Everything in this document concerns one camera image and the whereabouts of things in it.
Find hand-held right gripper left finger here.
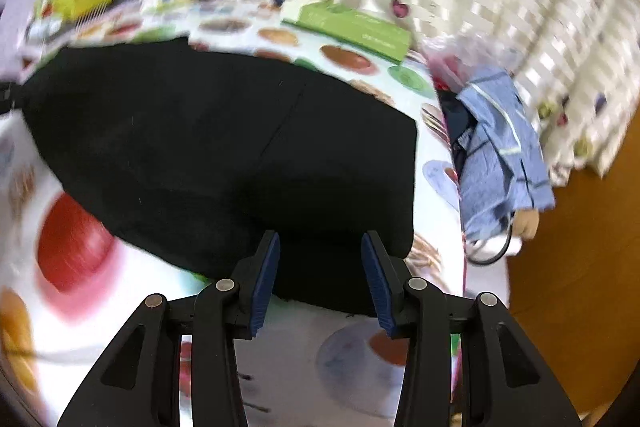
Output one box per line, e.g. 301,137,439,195
57,230,281,427

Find black pants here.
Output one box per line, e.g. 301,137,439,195
20,36,418,317

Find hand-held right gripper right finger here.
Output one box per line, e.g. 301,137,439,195
361,231,583,427

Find black cable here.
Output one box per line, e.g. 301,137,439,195
465,212,516,265

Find blue clothes pile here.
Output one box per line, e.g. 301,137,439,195
452,67,557,240

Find clear plastic bag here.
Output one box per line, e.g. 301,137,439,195
420,34,521,92

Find dark cloth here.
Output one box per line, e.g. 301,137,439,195
440,89,476,152

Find flat green box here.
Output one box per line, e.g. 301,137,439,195
281,0,413,62

